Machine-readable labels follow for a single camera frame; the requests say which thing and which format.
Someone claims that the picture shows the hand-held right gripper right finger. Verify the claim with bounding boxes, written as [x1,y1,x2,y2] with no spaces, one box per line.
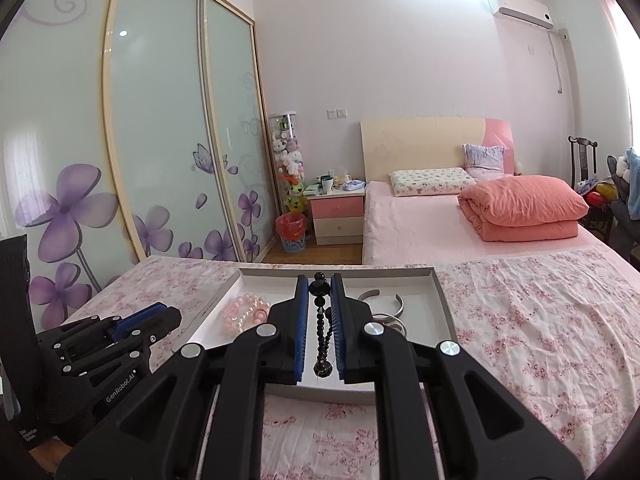
[330,272,586,480]

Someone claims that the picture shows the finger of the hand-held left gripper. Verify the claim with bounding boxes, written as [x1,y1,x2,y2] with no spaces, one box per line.
[35,302,183,356]
[50,330,173,381]

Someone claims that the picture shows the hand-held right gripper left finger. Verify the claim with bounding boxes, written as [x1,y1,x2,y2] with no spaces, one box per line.
[55,274,311,480]

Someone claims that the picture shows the black bead bracelet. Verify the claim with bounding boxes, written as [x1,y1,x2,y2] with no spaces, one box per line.
[307,271,335,378]

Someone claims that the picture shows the large silver bangle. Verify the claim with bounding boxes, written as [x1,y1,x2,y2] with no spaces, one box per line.
[370,310,408,336]

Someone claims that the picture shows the grey cardboard tray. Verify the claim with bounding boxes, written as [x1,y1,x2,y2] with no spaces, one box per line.
[172,266,458,406]

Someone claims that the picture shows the red waste bin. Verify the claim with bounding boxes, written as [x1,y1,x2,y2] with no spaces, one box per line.
[275,212,307,253]

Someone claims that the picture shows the pink nightstand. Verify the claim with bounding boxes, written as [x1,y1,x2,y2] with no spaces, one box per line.
[306,187,368,246]

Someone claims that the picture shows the clear tube of plush toys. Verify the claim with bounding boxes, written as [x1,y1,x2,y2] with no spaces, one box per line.
[269,111,307,216]

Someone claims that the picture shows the white patterned pillow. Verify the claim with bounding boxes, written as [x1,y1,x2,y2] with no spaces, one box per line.
[389,167,478,197]

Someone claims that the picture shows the floral sliding door wardrobe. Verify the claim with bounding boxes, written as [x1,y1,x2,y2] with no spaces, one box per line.
[0,0,281,331]

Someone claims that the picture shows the pink floral bed sheet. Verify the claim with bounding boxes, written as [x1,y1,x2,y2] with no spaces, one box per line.
[62,245,640,480]

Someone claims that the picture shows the beige pink headboard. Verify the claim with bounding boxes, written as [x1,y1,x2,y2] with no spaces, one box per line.
[360,117,515,183]

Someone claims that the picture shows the purple patterned pillow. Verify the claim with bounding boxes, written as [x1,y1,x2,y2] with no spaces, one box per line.
[462,144,506,181]

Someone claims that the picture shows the folded orange quilt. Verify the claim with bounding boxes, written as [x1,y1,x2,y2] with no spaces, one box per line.
[457,175,590,243]

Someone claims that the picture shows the colourful plush toys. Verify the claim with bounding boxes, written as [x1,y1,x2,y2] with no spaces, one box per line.
[585,182,615,207]

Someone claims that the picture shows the dark wooden chair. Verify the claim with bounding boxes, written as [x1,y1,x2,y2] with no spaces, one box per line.
[567,136,613,226]

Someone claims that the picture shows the blue clothing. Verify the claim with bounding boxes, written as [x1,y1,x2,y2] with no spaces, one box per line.
[622,147,640,196]

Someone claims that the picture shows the air conditioner pipe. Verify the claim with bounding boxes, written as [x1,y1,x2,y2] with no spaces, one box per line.
[547,30,571,96]

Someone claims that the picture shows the white air conditioner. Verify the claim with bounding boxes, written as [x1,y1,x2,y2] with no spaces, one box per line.
[487,0,556,31]

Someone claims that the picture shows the silver cuff bracelet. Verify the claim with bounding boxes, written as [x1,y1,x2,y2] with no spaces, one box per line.
[356,287,405,321]

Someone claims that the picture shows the pink bead bracelet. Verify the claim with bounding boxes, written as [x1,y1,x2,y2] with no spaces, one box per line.
[223,296,271,333]

